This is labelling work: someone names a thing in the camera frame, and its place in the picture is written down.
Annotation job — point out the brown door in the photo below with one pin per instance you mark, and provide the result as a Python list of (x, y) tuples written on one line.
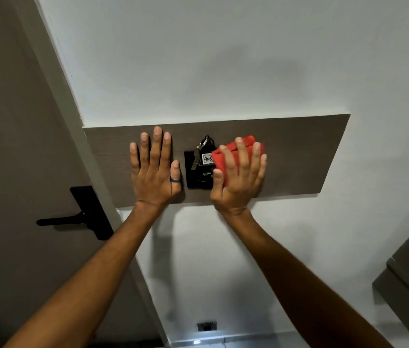
[(19, 141)]

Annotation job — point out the person's left thumb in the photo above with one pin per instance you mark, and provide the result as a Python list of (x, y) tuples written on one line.
[(175, 172)]

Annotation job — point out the person's right hand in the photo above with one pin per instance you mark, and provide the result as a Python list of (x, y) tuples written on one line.
[(239, 192)]

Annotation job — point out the grey wall socket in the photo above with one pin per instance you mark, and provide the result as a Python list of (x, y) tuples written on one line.
[(207, 326)]

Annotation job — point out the brown wooden wall panel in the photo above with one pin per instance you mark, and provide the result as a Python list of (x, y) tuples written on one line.
[(298, 155)]

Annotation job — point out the red cleaning cloth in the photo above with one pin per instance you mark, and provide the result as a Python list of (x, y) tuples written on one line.
[(219, 159)]

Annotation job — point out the white door frame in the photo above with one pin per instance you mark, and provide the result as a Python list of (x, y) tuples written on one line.
[(64, 97)]

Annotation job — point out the person's left little finger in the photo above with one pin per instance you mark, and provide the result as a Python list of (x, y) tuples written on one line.
[(134, 157)]

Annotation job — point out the person's left forearm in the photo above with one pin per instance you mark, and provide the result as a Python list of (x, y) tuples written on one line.
[(92, 279)]

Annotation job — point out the white key tag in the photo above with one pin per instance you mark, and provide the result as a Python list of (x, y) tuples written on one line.
[(207, 159)]

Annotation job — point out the person's right thumb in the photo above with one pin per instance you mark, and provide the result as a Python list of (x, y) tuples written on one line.
[(217, 183)]

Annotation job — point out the person's left hand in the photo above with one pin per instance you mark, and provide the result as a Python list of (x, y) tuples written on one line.
[(153, 181)]

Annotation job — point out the person's left middle finger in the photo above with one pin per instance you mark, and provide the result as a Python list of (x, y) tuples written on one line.
[(156, 146)]

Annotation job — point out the black wall key holder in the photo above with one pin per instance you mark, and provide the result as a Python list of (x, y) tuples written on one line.
[(197, 179)]

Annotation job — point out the person's right middle finger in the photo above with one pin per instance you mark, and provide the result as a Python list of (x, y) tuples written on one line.
[(243, 155)]

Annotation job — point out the person's right little finger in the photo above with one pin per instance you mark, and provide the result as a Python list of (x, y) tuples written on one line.
[(262, 168)]

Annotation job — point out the person's right forearm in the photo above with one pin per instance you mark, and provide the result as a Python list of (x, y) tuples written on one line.
[(298, 282)]

